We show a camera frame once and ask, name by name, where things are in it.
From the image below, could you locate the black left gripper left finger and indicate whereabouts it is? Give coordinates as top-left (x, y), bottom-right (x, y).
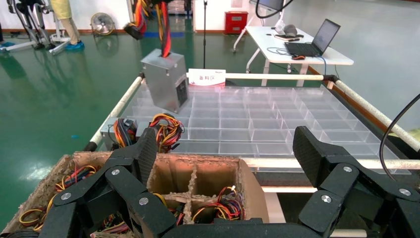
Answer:
top-left (39, 127), bottom-right (178, 238)

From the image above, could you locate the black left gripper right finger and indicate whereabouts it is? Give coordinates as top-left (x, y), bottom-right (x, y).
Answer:
top-left (292, 125), bottom-right (420, 238)

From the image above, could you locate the clear acrylic divider tray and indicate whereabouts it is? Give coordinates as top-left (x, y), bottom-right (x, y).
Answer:
top-left (118, 83), bottom-right (413, 175)

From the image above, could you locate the brown cardboard divider box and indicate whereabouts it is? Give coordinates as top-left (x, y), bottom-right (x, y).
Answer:
top-left (0, 151), bottom-right (270, 238)

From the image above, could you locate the white label sign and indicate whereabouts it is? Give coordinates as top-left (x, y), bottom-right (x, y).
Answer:
top-left (187, 68), bottom-right (227, 87)

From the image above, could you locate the white desk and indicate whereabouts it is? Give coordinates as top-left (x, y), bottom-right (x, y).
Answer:
top-left (232, 25), bottom-right (355, 88)

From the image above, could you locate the black laptop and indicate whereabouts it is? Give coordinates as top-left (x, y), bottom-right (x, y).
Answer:
top-left (284, 18), bottom-right (342, 59)

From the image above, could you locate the dark notebook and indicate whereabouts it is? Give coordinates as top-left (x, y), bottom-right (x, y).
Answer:
top-left (273, 32), bottom-right (301, 42)

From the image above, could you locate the round floor fan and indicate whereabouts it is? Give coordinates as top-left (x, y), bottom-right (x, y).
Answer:
top-left (90, 12), bottom-right (116, 37)

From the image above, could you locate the person with blue shoe covers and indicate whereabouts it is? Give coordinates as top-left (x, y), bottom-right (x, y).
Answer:
top-left (49, 0), bottom-right (86, 52)

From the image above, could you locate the thin black pole stand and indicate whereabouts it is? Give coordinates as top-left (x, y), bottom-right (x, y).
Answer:
top-left (201, 0), bottom-right (209, 70)

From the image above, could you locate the red cabinet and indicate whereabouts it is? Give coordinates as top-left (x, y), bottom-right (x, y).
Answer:
top-left (224, 10), bottom-right (249, 36)

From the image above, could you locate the dark monitor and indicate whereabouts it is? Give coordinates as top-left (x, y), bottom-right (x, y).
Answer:
top-left (255, 0), bottom-right (285, 12)

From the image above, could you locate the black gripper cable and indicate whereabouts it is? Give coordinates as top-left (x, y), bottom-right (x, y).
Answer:
top-left (379, 93), bottom-right (420, 184)

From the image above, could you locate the white metal stand frame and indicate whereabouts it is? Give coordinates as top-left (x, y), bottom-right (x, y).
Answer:
top-left (0, 0), bottom-right (71, 56)

